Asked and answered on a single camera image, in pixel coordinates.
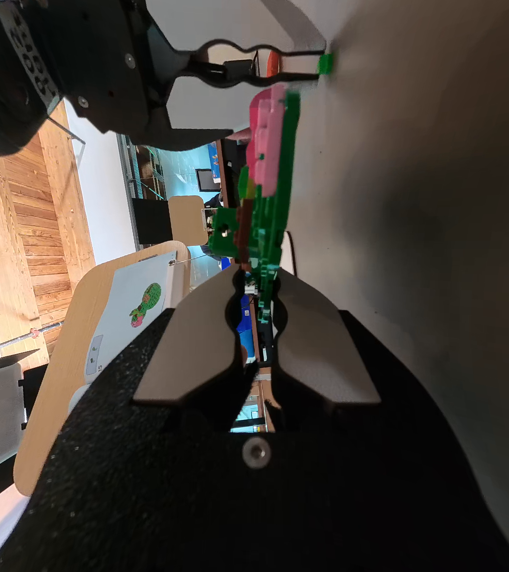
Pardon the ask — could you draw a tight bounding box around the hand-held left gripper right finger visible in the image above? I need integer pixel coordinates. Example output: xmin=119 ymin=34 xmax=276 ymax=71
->
xmin=272 ymin=270 xmax=383 ymax=407

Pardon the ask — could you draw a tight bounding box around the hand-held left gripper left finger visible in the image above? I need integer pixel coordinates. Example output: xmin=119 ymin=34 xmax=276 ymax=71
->
xmin=133 ymin=267 xmax=243 ymax=406

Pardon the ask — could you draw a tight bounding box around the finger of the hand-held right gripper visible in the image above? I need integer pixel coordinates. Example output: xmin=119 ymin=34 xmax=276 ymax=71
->
xmin=147 ymin=63 xmax=323 ymax=153
xmin=146 ymin=0 xmax=328 ymax=57

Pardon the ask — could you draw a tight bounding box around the green and pink lego model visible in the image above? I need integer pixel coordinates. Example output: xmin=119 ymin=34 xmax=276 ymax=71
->
xmin=207 ymin=84 xmax=302 ymax=323

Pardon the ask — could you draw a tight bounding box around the lego instruction booklet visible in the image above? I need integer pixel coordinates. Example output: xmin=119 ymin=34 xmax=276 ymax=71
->
xmin=84 ymin=258 xmax=180 ymax=383

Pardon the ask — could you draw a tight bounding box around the black box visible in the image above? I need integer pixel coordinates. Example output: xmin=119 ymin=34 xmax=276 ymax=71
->
xmin=224 ymin=59 xmax=256 ymax=80

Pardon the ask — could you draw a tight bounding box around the white rounded card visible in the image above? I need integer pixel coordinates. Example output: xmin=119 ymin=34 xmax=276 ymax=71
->
xmin=280 ymin=230 xmax=298 ymax=276

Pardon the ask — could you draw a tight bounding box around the wooden chair back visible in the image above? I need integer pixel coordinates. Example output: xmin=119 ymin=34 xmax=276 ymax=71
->
xmin=168 ymin=195 xmax=205 ymax=245

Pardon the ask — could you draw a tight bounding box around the light wooden table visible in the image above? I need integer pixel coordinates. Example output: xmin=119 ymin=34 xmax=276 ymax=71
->
xmin=13 ymin=240 xmax=192 ymax=498

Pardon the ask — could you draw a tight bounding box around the metal rod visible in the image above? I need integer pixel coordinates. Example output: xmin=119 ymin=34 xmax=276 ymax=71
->
xmin=0 ymin=319 xmax=66 ymax=359

